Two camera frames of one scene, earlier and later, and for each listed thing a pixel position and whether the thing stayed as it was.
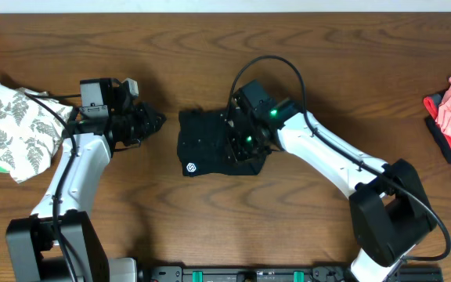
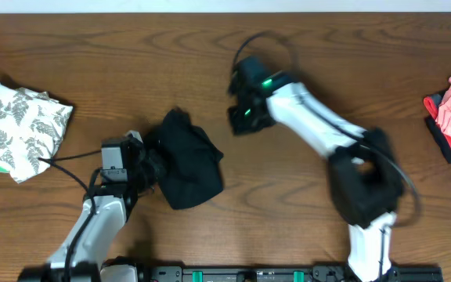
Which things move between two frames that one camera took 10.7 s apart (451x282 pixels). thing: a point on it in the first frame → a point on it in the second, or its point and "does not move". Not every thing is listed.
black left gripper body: x=131 y=126 → x=144 y=173
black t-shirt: x=202 y=146 → x=192 y=171
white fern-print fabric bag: x=16 y=133 does not move
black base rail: x=178 y=273 does not move
